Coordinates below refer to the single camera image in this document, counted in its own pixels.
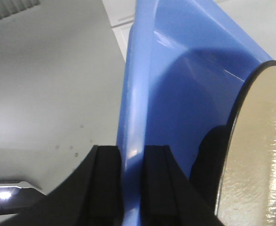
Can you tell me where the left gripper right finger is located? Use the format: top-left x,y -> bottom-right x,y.
141,145 -> 222,226

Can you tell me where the blue plastic tray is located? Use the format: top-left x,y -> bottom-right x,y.
117,0 -> 271,226

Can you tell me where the white cabinet door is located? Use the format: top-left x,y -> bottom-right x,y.
103,0 -> 136,61

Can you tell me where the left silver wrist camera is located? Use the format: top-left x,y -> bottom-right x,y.
0,180 -> 46,215

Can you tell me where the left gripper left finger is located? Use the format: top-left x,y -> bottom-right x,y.
0,145 -> 124,226

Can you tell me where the beige plate with black rim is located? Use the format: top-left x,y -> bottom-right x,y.
189,60 -> 276,226

